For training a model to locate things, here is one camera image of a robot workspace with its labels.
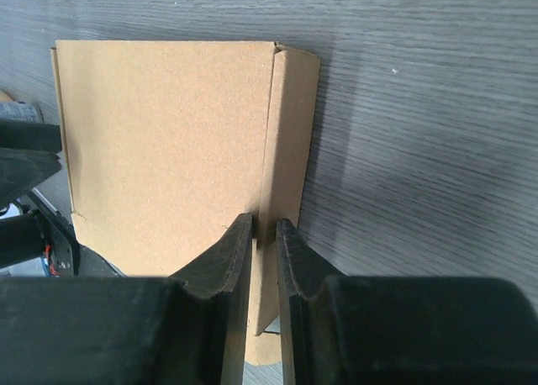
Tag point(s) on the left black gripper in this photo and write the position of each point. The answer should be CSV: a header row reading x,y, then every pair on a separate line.
x,y
29,156

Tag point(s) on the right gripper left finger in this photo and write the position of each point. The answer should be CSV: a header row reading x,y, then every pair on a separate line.
x,y
188,328

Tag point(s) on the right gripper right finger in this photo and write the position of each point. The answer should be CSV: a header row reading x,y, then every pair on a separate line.
x,y
339,329

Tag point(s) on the cardboard sheet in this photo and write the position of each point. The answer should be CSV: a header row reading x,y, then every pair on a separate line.
x,y
166,142

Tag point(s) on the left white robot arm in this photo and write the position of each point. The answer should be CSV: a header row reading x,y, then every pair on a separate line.
x,y
21,238

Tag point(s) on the silver blue drink can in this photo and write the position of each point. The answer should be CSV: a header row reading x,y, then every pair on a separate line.
x,y
21,112

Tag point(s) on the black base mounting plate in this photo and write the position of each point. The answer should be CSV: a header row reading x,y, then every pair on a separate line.
x,y
68,258

